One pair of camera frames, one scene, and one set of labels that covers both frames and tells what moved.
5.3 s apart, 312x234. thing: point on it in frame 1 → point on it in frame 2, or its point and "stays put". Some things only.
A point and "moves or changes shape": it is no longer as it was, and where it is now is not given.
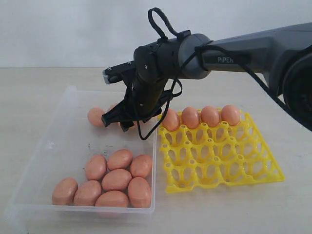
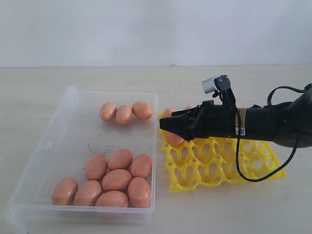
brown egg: x=64 y=191 stays put
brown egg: x=139 y=193 stays put
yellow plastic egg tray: x=220 y=155 stays put
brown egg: x=95 y=167 stays put
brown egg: x=94 y=115 moves or changes shape
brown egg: x=112 y=199 stays put
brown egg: x=105 y=110 moves or changes shape
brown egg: x=141 y=166 stays put
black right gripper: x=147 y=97 → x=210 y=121
